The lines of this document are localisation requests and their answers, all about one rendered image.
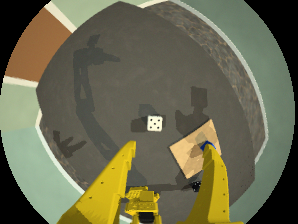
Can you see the blue die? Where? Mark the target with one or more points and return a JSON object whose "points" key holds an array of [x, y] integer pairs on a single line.
{"points": [[207, 142]]}

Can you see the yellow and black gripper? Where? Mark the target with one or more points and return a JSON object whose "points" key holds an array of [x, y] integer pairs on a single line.
{"points": [[101, 202]]}

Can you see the tan square mat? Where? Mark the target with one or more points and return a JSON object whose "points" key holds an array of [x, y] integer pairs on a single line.
{"points": [[187, 150]]}

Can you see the black die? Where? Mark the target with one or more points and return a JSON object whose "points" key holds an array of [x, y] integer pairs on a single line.
{"points": [[196, 186]]}

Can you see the white die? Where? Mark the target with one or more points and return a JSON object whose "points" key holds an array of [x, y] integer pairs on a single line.
{"points": [[154, 123]]}

